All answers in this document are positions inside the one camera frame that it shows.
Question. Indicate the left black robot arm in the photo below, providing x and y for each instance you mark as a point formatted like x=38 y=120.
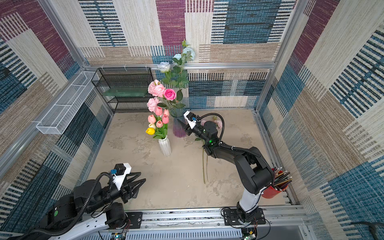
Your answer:
x=93 y=206

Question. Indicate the purple blue glass vase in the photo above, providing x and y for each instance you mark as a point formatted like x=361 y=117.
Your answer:
x=179 y=121

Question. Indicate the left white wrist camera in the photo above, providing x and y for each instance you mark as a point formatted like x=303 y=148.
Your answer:
x=119 y=174

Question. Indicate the hot pink rose stem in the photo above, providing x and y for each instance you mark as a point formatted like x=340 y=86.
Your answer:
x=171 y=100

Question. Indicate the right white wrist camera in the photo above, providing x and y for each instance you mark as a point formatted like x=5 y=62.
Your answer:
x=189 y=117

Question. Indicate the white rose branch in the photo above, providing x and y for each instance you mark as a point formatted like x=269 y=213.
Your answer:
x=175 y=74

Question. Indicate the pink peony cluster stem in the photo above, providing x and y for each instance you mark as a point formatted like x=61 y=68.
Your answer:
x=156 y=89

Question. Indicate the red cup with pens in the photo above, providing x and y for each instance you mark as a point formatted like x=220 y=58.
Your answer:
x=281 y=181

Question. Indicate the tulip bunch pink yellow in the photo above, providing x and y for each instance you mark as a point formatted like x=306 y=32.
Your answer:
x=158 y=124

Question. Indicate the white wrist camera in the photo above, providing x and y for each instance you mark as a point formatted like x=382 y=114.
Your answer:
x=119 y=174
x=189 y=117

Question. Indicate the white ribbed ceramic vase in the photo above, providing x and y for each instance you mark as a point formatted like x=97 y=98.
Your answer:
x=165 y=146

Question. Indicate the white wire mesh tray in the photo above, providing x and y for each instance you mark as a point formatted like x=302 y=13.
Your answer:
x=60 y=115

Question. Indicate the black wire mesh shelf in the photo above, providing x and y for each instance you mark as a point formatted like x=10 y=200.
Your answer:
x=106 y=78

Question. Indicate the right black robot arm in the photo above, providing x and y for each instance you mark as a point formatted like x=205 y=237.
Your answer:
x=255 y=173

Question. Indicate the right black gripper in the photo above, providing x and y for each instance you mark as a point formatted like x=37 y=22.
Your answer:
x=197 y=128

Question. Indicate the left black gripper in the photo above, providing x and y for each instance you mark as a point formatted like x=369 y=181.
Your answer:
x=125 y=192

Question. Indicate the green tray on shelf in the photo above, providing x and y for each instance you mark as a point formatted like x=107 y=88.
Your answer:
x=126 y=92

